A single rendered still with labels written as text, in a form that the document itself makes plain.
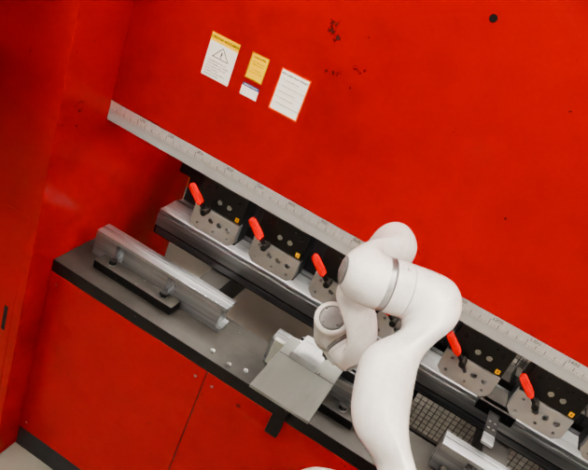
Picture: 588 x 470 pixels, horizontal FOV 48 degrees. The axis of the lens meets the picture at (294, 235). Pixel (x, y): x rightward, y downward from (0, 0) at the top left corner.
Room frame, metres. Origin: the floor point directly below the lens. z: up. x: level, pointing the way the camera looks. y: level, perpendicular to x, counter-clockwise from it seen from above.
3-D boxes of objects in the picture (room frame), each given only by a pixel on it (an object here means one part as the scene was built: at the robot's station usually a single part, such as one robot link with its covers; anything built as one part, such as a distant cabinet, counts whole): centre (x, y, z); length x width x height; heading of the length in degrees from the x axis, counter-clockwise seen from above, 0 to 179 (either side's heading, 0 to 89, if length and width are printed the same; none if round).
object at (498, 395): (1.58, -0.76, 1.01); 0.26 x 0.12 x 0.05; 166
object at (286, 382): (1.41, -0.16, 1.00); 0.26 x 0.18 x 0.01; 166
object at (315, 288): (1.56, -0.18, 1.26); 0.15 x 0.09 x 0.17; 76
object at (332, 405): (1.49, -0.23, 0.89); 0.30 x 0.05 x 0.03; 76
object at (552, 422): (1.42, -0.76, 1.26); 0.15 x 0.09 x 0.17; 76
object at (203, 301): (1.69, 0.33, 0.92); 0.50 x 0.06 x 0.10; 76
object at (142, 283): (1.65, 0.39, 0.89); 0.30 x 0.05 x 0.03; 76
